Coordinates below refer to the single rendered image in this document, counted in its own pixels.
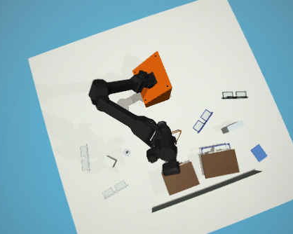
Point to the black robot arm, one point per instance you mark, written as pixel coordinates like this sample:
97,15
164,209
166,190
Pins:
161,145

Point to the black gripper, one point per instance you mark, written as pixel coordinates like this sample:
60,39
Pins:
172,167

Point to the black-framed glasses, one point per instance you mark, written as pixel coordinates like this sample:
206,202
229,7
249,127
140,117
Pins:
229,95

